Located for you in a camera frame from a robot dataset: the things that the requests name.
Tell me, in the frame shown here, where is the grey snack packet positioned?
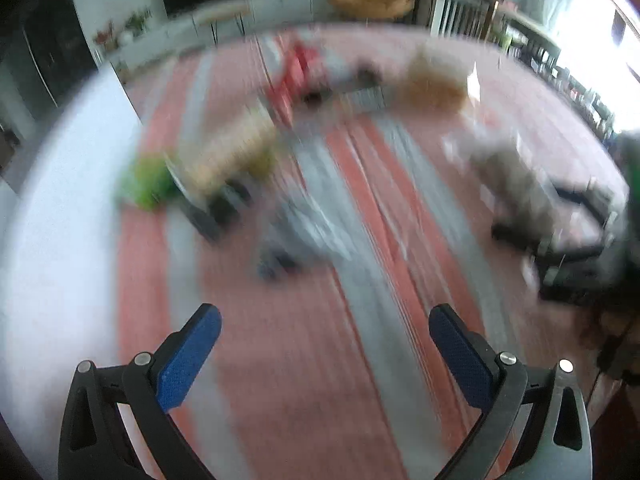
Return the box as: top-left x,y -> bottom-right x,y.
445,132 -> 558,241

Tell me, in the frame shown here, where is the green snack packet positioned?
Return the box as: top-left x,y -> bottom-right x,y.
116,154 -> 178,212

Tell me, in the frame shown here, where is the clear bread packet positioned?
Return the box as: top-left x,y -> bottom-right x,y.
177,107 -> 278,196

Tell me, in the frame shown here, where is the striped tablecloth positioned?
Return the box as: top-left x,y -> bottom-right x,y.
115,22 -> 632,480

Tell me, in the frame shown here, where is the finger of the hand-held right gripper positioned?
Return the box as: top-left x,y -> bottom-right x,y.
552,180 -> 618,211
491,222 -> 608,303

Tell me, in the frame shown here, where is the red flower plant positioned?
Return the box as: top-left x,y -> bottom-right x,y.
94,21 -> 117,52

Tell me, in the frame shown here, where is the dark cookie packet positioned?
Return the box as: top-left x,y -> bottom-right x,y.
182,182 -> 253,243

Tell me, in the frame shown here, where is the white board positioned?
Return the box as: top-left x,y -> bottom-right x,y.
0,67 -> 145,467

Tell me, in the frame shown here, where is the cluttered wooden side table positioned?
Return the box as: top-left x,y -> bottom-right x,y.
500,7 -> 619,142

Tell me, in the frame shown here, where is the tan snack packet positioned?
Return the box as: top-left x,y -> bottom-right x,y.
399,47 -> 475,112

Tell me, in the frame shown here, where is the wooden slatted chair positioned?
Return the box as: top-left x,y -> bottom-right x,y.
431,0 -> 502,42

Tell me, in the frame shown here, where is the green plant in white vase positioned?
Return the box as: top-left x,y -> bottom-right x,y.
119,6 -> 154,44

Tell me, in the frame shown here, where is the white low cabinet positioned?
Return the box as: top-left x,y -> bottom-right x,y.
97,0 -> 326,80

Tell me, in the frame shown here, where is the dark glass cabinet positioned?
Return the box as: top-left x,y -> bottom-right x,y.
19,0 -> 99,107

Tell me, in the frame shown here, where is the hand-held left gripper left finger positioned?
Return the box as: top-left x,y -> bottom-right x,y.
59,304 -> 222,480

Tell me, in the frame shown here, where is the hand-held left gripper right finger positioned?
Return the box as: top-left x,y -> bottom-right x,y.
429,304 -> 593,480

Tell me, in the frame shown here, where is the wooden stool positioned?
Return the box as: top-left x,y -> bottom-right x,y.
192,2 -> 252,44

